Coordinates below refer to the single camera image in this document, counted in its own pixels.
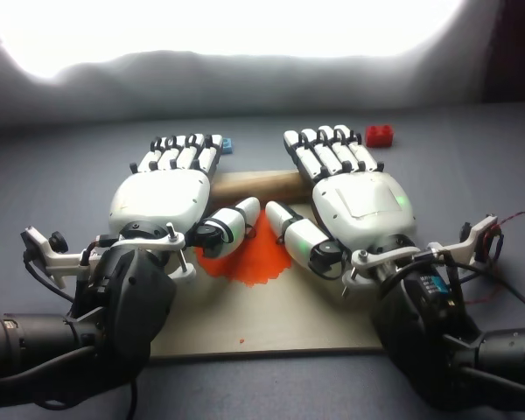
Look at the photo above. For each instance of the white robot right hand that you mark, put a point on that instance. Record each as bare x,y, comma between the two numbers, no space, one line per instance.
363,205

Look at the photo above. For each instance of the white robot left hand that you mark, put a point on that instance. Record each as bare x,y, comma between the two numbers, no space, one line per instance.
157,197

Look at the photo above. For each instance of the wooden rolling pin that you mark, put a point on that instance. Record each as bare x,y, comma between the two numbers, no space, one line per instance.
258,186

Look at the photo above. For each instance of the red toy brick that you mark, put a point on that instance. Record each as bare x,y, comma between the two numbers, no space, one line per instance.
380,137

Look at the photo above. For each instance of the light blue toy brick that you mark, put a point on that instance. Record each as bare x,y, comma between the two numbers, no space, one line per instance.
228,146

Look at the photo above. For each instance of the flat orange clay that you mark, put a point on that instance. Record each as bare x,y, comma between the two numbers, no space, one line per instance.
254,262

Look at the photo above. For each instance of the grey table cloth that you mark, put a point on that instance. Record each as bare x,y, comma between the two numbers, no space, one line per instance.
48,153

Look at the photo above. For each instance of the light wooden board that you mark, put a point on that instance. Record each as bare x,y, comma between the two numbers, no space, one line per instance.
267,315

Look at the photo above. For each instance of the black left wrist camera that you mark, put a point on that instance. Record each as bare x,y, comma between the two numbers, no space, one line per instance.
58,242

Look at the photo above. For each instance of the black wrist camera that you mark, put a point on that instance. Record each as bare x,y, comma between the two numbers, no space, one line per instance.
492,245
58,242

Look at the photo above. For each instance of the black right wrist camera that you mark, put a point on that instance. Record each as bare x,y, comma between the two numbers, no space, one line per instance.
492,245

